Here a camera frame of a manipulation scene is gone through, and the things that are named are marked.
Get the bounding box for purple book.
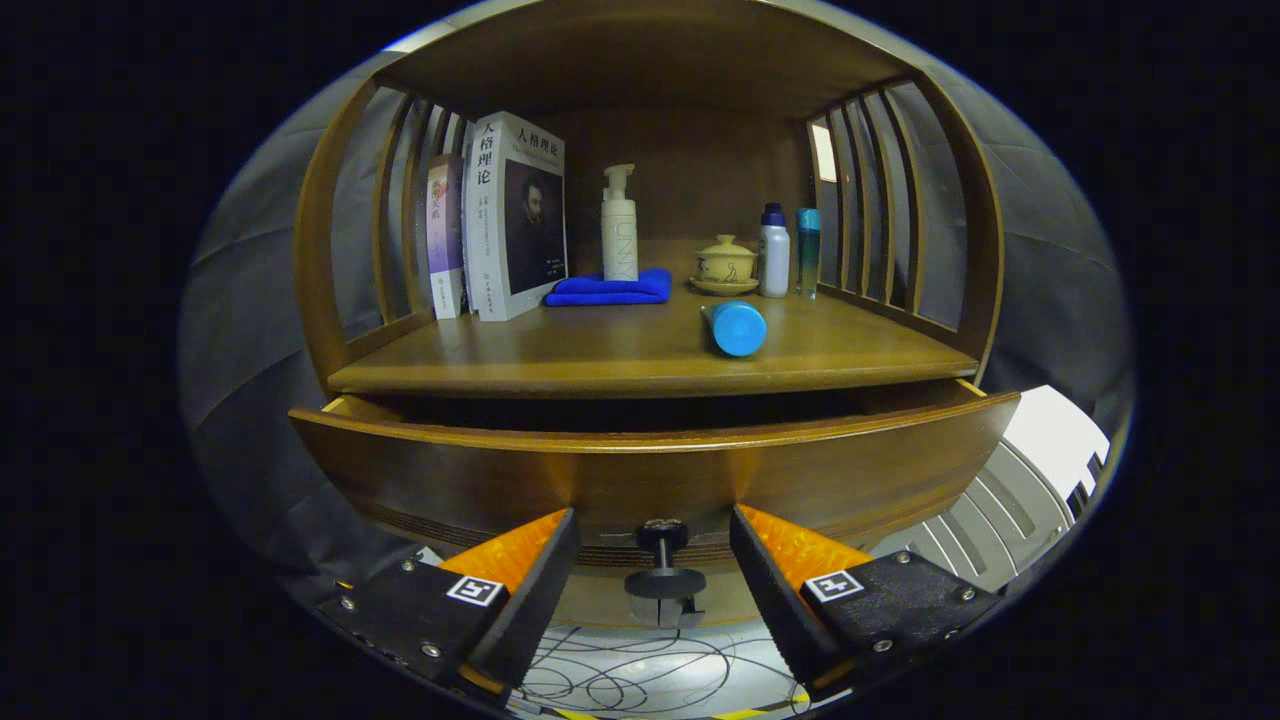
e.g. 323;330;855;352
427;154;468;321

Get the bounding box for brown wooden drawer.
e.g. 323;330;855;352
288;378;1021;601

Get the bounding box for brown wooden countertop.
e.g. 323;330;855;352
328;240;981;399

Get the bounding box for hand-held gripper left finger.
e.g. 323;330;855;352
314;506;583;693

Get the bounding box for yellow lidded tea cup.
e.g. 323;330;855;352
695;234;758;284

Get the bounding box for teal bottle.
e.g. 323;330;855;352
795;207;822;298

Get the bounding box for white book with portrait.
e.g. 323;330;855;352
463;110;569;323

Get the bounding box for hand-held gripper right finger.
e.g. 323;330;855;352
729;504;1002;697

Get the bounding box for blue cosmetic tube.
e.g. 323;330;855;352
702;300;769;358

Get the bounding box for white drawer cabinet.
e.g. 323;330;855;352
870;385;1111;593

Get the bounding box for brown wooden cabinet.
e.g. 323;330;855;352
292;0;1006;631

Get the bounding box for white bottle with blue cap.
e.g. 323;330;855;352
758;203;791;299

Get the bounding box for tangled black floor cables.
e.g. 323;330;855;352
510;625;801;716

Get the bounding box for folded blue cloth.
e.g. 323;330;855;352
543;267;674;308

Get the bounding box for white pump bottle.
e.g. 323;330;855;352
601;164;640;283

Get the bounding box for yellow black floor tape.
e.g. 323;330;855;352
550;690;811;720

